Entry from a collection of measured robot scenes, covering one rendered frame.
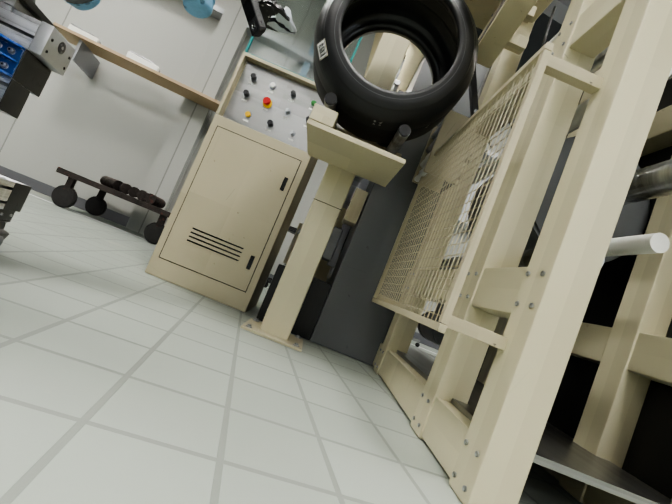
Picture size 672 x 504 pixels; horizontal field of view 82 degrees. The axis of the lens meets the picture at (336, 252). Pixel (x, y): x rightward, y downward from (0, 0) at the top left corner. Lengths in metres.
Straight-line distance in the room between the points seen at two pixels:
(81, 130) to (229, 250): 3.72
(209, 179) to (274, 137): 0.41
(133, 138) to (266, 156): 3.39
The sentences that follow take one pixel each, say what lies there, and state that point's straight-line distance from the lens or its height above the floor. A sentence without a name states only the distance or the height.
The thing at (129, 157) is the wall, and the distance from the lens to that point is 5.33.
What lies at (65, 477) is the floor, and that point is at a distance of 0.58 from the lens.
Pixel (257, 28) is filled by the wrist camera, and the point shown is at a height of 0.91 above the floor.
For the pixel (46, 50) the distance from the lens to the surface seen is 1.46.
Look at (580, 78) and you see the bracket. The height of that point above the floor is 0.96.
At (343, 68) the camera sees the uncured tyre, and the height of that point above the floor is 1.00.
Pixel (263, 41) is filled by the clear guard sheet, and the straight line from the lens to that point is 2.43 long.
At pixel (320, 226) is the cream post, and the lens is 1.70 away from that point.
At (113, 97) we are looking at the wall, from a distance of 5.56.
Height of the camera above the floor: 0.31
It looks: 4 degrees up
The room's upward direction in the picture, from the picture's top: 22 degrees clockwise
